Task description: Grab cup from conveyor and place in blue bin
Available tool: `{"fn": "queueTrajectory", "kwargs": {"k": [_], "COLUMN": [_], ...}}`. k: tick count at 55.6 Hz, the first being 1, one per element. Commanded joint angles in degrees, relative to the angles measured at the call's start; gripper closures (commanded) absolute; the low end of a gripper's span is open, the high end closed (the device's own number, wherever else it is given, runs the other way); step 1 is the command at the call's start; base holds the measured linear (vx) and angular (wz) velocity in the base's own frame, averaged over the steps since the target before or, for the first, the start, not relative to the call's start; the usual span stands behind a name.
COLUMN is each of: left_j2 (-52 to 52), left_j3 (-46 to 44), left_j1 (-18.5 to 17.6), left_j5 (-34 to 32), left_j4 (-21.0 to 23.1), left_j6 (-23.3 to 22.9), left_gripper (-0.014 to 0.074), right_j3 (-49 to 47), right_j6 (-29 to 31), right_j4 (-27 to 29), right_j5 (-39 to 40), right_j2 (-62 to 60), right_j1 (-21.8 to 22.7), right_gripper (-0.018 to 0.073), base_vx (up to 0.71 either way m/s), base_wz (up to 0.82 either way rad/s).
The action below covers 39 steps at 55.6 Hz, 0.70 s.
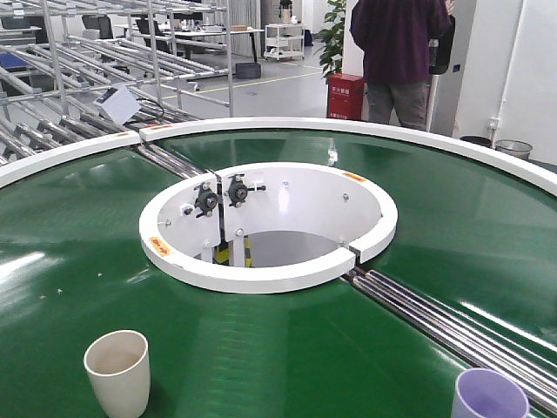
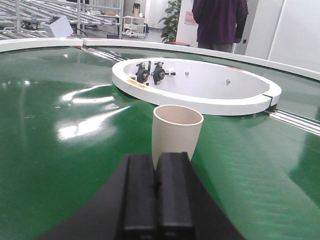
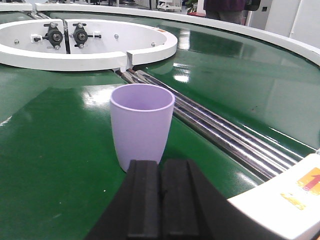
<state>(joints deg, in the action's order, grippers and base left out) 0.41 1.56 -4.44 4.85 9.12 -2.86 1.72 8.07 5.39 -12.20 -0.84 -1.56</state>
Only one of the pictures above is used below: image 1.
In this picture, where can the cream plastic cup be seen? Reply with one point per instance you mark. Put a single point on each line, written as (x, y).
(118, 367)

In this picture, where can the lavender plastic cup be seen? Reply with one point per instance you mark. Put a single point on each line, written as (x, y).
(480, 392)

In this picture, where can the steel conveyor rollers far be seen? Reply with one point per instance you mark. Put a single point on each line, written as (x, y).
(169, 161)

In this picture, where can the green circular conveyor belt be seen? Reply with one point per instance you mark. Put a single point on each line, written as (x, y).
(72, 269)

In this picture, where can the white outer conveyor rim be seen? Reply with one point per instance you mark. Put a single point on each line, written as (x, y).
(27, 166)

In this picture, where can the red fire extinguisher box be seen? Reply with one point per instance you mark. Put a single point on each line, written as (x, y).
(345, 96)

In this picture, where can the dark grey floor box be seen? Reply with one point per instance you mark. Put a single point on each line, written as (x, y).
(248, 70)

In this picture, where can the green potted plant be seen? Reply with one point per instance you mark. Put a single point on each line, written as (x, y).
(332, 35)

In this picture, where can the white shelving cart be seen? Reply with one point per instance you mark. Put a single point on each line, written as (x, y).
(284, 42)

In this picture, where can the white control box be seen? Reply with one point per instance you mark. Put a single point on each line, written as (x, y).
(117, 104)

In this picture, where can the office desk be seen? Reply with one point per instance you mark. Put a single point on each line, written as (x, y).
(244, 42)

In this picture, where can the person in purple jacket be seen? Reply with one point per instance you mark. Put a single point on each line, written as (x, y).
(394, 36)

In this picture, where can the metal roller rack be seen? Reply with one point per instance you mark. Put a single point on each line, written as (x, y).
(57, 57)

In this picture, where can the grey wire waste basket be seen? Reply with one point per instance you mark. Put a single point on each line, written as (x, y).
(515, 148)

